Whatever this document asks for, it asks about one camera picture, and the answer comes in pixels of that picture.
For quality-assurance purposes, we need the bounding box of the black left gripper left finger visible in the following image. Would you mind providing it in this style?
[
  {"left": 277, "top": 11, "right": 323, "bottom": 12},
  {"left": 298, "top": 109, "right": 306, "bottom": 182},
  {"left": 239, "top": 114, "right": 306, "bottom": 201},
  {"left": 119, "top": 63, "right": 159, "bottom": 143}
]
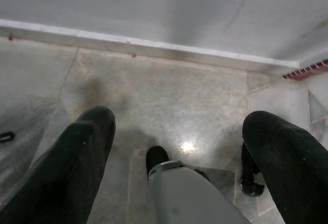
[{"left": 0, "top": 105, "right": 116, "bottom": 224}]

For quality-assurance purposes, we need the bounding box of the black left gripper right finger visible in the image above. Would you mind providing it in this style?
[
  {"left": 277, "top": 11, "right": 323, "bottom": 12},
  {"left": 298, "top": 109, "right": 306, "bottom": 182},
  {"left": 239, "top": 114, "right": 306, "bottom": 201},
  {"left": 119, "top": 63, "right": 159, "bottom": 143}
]
[{"left": 241, "top": 110, "right": 328, "bottom": 224}]

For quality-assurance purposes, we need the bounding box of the small black loop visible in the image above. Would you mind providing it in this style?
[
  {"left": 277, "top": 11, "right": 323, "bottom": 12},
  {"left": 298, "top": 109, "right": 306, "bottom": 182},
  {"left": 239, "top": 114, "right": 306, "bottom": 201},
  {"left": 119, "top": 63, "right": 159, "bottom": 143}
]
[{"left": 0, "top": 131, "right": 15, "bottom": 143}]

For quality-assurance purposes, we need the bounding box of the red toothed strip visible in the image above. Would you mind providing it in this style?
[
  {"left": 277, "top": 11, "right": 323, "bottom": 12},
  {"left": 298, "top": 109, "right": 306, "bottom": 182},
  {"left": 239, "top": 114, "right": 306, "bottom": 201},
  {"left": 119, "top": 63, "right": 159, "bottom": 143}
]
[{"left": 281, "top": 58, "right": 328, "bottom": 80}]

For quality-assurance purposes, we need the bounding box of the white skirting board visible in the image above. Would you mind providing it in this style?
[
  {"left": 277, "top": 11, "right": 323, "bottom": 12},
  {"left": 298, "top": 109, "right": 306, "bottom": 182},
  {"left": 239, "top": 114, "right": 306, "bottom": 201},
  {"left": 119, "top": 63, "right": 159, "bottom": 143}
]
[{"left": 0, "top": 18, "right": 328, "bottom": 75}]

